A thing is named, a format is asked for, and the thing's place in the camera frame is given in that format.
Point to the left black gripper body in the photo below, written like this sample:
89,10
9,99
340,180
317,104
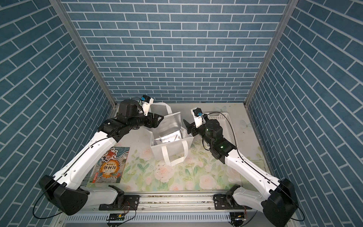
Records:
146,120

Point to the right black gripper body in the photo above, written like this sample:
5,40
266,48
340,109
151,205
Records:
195,131

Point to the white insulated delivery bag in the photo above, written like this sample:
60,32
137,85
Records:
170,141

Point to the white plastic basket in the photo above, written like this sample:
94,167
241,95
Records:
225,123

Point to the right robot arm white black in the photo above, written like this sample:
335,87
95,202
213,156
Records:
275,198

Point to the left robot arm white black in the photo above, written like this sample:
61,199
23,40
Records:
64,189

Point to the floral table mat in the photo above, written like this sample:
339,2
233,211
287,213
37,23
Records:
140,172

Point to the colourful illustrated book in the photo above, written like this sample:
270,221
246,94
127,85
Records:
109,168

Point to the circuit board right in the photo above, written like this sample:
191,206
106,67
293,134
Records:
237,219

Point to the green circuit board left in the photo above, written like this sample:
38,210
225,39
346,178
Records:
116,217

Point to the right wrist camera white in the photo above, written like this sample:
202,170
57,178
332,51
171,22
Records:
197,116

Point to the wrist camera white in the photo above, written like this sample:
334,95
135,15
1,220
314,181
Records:
147,101
197,116

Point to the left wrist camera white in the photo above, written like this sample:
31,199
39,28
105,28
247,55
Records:
147,101

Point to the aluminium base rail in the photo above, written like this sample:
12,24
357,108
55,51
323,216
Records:
156,208

